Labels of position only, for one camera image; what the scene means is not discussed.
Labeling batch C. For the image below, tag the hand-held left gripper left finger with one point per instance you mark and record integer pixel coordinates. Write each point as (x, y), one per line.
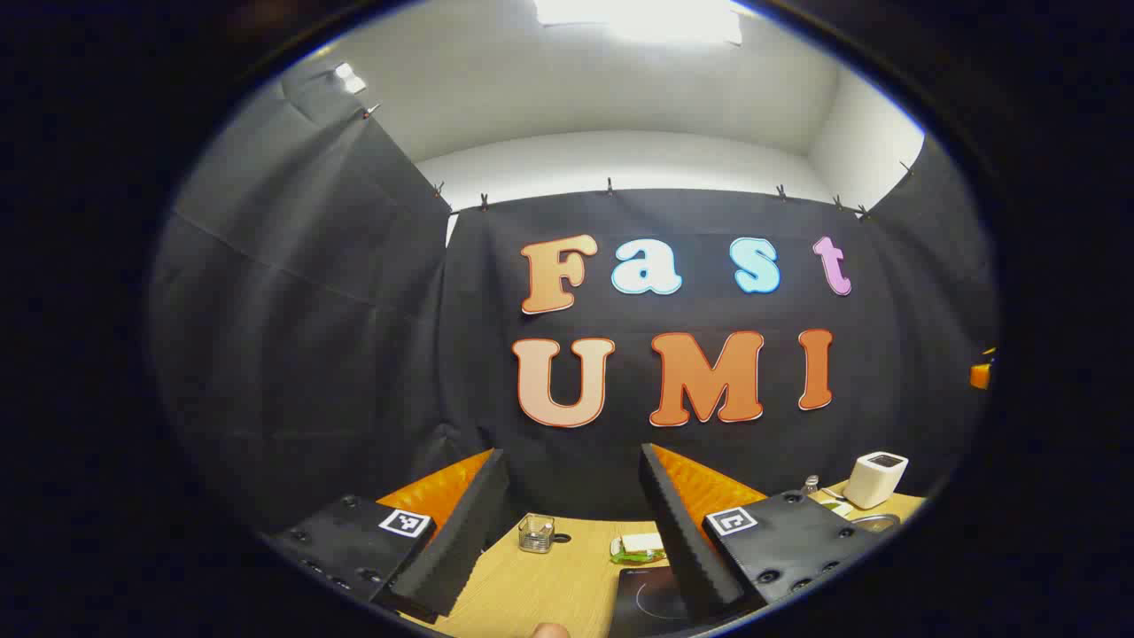
(461, 549)

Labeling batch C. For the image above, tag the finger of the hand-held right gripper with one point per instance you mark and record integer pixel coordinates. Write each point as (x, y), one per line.
(980, 376)

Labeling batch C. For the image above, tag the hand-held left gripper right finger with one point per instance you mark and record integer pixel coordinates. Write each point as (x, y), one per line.
(687, 549)

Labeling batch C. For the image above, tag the black induction cooktop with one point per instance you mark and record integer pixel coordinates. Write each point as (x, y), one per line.
(647, 602)

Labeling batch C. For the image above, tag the stainless steel pot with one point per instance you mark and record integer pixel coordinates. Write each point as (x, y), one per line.
(877, 523)

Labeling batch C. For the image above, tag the sandwich with lettuce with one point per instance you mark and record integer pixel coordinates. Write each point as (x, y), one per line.
(638, 545)

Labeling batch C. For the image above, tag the clear plastic water bottle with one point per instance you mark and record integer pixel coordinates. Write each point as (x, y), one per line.
(810, 486)

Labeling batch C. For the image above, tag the white toaster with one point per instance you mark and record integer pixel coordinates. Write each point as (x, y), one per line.
(875, 478)

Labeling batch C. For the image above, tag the white divided bean dish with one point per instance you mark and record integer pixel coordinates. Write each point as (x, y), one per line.
(835, 507)

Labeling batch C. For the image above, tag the black backdrop cloth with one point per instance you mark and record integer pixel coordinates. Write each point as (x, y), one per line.
(354, 354)

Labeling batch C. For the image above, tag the small ceiling light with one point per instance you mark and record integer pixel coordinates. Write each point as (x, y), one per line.
(350, 78)

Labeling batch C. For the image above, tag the ceiling light panel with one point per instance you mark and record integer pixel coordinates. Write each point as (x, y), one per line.
(638, 18)

